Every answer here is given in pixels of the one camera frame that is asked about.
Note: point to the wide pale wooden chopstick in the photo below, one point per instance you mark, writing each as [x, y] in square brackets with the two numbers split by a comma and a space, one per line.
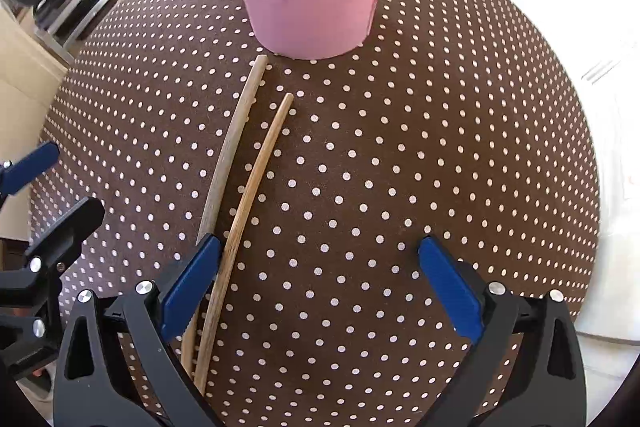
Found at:
[235, 132]

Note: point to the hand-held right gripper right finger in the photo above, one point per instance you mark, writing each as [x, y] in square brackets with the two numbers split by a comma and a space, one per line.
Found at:
[447, 287]

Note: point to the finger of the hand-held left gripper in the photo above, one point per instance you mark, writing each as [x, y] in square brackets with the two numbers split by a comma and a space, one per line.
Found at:
[32, 162]
[70, 227]

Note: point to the metal storage rack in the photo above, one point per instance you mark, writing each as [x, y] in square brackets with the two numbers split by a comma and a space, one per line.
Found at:
[75, 22]

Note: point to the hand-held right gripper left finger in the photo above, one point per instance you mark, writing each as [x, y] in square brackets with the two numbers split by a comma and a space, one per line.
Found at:
[192, 287]

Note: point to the brown polka dot tablecloth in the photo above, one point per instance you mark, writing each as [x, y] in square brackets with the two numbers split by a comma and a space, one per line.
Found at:
[400, 132]

